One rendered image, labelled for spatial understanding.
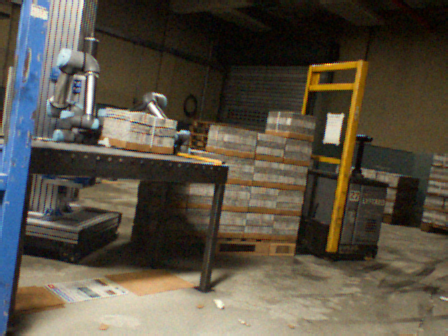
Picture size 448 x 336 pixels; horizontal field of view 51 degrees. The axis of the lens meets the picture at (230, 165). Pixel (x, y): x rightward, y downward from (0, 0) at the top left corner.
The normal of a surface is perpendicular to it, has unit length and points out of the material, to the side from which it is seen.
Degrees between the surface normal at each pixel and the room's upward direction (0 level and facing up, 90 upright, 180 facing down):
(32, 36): 90
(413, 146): 90
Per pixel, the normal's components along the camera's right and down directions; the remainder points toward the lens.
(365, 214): 0.49, 0.12
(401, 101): -0.67, -0.07
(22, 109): 0.72, 0.17
